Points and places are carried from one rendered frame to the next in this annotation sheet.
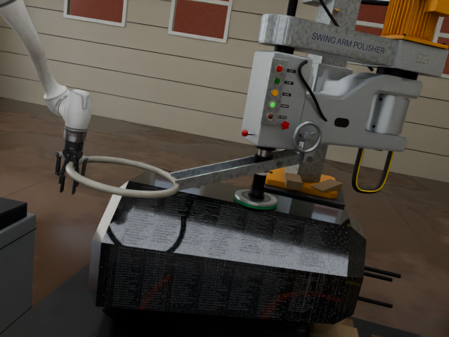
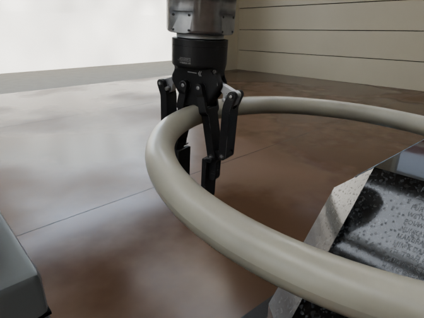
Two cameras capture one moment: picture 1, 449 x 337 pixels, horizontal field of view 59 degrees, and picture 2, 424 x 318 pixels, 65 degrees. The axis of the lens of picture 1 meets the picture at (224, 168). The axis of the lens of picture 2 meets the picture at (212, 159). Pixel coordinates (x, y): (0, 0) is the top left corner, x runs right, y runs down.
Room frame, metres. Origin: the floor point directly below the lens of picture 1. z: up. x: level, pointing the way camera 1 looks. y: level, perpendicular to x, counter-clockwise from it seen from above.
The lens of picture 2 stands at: (1.28, 0.33, 1.06)
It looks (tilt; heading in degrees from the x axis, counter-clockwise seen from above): 21 degrees down; 40
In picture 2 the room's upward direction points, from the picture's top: straight up
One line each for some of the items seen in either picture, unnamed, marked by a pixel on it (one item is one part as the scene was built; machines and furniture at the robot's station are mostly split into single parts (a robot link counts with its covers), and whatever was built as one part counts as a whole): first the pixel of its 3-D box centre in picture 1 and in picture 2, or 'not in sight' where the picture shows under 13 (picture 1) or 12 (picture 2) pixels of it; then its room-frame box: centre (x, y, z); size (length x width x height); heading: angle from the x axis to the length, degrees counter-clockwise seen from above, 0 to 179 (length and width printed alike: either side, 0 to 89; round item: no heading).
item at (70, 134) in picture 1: (75, 134); (200, 14); (1.63, 0.64, 1.07); 0.09 x 0.09 x 0.06
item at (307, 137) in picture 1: (303, 136); not in sight; (1.83, -0.33, 1.20); 0.15 x 0.10 x 0.15; 111
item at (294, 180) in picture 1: (292, 180); not in sight; (2.50, -0.45, 0.81); 0.20 x 0.10 x 0.05; 177
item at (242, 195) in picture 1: (256, 197); not in sight; (1.90, -0.18, 0.84); 0.21 x 0.21 x 0.01
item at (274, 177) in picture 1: (301, 179); not in sight; (2.74, -0.55, 0.76); 0.49 x 0.49 x 0.05; 79
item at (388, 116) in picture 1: (385, 114); not in sight; (2.14, -0.79, 1.34); 0.19 x 0.19 x 0.20
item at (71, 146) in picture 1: (73, 150); (199, 71); (1.63, 0.65, 1.00); 0.08 x 0.07 x 0.09; 97
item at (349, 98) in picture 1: (343, 116); not in sight; (2.03, -0.55, 1.30); 0.74 x 0.23 x 0.49; 111
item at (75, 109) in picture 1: (77, 107); not in sight; (1.64, 0.65, 1.18); 0.13 x 0.11 x 0.16; 47
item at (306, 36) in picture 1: (350, 50); not in sight; (2.02, -0.51, 1.62); 0.96 x 0.25 x 0.17; 111
